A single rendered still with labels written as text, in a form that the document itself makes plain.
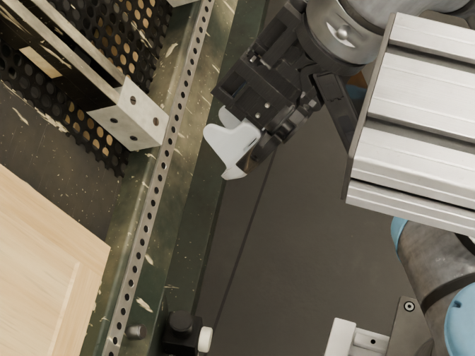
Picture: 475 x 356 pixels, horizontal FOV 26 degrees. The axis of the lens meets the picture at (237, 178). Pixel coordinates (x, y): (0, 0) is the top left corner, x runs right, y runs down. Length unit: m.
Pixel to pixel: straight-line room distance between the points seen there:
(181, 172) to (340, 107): 0.98
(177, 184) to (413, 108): 1.36
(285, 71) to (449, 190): 0.45
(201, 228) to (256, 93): 1.63
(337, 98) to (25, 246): 0.80
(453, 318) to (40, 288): 0.65
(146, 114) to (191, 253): 0.80
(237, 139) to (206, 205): 1.61
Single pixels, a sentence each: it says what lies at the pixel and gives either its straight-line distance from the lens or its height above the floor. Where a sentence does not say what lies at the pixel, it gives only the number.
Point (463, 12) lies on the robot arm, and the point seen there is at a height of 1.78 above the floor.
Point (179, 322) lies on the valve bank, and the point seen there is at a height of 0.79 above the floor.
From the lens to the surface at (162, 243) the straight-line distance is 1.78.
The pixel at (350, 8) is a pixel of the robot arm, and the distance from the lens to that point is 0.83.
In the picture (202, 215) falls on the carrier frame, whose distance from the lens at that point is 2.55.
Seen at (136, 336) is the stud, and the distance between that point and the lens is 1.68.
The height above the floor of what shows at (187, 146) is 0.84.
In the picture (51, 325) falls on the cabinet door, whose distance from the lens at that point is 1.62.
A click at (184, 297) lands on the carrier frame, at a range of 2.45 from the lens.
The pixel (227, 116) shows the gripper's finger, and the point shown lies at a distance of 1.00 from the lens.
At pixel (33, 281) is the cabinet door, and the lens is 1.60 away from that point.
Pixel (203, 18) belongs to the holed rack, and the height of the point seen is 0.89.
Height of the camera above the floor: 2.43
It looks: 60 degrees down
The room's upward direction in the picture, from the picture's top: straight up
